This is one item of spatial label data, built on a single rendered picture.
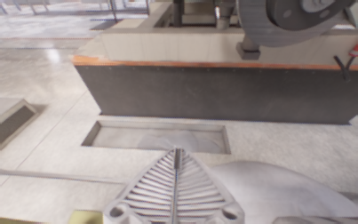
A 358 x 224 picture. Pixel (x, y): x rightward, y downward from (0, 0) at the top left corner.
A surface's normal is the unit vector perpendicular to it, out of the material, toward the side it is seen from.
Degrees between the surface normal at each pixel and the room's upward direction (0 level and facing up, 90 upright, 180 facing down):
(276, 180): 1
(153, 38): 90
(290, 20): 104
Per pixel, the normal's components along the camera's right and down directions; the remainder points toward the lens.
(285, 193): -0.03, 0.41
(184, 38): -0.07, 0.72
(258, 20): -0.06, 0.86
